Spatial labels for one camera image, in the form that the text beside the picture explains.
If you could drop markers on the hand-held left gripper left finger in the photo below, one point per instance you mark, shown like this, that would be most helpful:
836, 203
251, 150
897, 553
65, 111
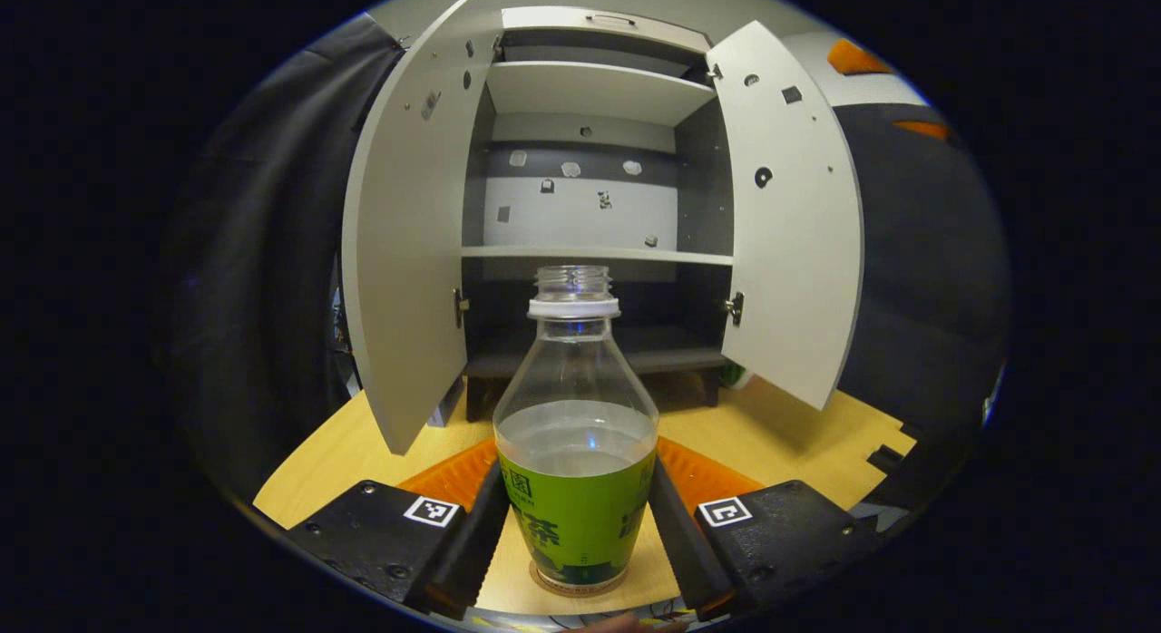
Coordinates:
467, 542

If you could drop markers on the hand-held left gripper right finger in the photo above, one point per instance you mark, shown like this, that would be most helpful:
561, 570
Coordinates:
680, 542

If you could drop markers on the green label clear bottle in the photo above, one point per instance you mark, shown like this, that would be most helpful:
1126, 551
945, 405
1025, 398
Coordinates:
576, 515

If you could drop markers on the white cabinet door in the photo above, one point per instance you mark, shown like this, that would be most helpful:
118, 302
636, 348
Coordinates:
408, 252
798, 252

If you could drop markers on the white cabinet shelf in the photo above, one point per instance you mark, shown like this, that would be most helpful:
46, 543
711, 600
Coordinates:
590, 89
508, 251

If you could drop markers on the white cabinet drawer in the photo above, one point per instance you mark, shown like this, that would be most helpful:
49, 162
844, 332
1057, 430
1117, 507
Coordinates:
553, 21

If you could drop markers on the white green plastic item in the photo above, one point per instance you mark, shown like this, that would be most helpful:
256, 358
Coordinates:
736, 376

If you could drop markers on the black backdrop cloth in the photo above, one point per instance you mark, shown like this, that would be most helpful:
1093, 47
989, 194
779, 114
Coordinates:
263, 297

